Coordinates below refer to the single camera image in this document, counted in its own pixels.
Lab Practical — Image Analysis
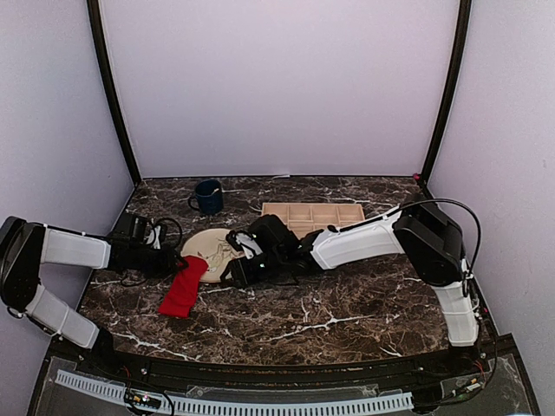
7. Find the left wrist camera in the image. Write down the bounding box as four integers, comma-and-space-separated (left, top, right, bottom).
111, 212, 150, 244

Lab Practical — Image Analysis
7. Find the wooden compartment tray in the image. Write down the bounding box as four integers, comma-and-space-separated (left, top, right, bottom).
261, 203, 365, 237

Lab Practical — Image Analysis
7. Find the black front table rail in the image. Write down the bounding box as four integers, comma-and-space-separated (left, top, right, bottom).
42, 328, 518, 390

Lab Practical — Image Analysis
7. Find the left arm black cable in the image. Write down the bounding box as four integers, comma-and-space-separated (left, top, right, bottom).
119, 216, 183, 288

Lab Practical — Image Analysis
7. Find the black frame post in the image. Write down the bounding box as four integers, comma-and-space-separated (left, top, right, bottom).
417, 0, 473, 192
86, 0, 142, 187

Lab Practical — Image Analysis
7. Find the left black frame post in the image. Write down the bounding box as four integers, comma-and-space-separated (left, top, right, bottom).
86, 0, 142, 187

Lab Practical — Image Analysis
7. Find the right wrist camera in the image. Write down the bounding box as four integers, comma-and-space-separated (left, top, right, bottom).
225, 231, 263, 259

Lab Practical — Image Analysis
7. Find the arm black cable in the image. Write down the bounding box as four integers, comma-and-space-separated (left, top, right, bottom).
119, 216, 183, 288
324, 198, 482, 300

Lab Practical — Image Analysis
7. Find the cream plate with bird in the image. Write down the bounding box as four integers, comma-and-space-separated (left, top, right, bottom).
180, 228, 244, 283

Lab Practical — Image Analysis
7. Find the red sock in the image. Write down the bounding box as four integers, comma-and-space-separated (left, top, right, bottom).
158, 256, 208, 318

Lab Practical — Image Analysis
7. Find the white slotted cable duct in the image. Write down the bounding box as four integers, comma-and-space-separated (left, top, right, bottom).
55, 370, 414, 415

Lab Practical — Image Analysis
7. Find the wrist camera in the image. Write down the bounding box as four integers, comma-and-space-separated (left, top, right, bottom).
111, 212, 150, 244
225, 231, 263, 259

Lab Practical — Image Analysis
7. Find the small circuit board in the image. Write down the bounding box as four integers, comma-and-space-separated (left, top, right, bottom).
124, 389, 161, 409

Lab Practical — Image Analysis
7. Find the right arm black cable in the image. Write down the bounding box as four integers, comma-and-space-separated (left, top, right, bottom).
324, 198, 482, 300

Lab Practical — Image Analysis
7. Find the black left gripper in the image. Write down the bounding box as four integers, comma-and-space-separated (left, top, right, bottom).
130, 244, 188, 279

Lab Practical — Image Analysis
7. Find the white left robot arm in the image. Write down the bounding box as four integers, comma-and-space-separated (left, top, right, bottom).
1, 213, 187, 378

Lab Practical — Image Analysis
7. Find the dark blue mug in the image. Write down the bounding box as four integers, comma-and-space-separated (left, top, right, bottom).
187, 179, 224, 216

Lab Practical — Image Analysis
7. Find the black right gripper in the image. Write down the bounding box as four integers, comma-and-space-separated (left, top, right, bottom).
220, 250, 286, 289

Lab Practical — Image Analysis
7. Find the right black frame post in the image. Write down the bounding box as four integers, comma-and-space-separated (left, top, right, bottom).
417, 0, 473, 192

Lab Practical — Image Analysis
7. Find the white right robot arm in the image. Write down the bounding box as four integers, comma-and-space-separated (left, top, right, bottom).
219, 195, 480, 376

